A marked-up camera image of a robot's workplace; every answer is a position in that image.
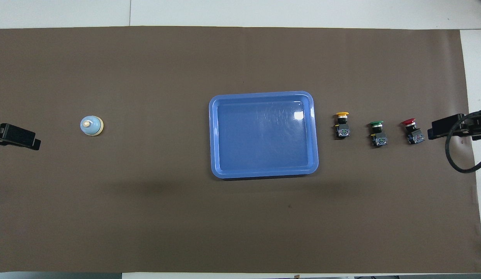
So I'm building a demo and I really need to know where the brown table mat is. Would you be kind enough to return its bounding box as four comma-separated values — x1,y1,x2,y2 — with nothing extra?
0,26,481,274

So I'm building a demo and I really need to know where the red push button switch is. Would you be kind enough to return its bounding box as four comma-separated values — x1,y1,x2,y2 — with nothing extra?
401,119,426,145

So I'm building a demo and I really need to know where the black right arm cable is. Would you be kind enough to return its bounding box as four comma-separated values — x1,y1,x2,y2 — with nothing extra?
445,111,481,174

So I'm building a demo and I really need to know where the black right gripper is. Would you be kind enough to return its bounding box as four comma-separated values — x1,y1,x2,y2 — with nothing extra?
428,110,481,141

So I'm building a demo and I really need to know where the light blue service bell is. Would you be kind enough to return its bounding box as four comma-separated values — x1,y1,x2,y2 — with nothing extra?
80,115,104,137

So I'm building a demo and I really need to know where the blue plastic tray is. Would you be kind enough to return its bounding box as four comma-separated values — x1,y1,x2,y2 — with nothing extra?
209,91,319,179

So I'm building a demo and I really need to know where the green push button switch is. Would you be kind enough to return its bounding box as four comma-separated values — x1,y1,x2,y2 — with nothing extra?
369,121,388,148

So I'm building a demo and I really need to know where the yellow push button switch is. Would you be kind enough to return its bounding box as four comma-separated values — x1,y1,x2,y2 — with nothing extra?
333,112,351,140

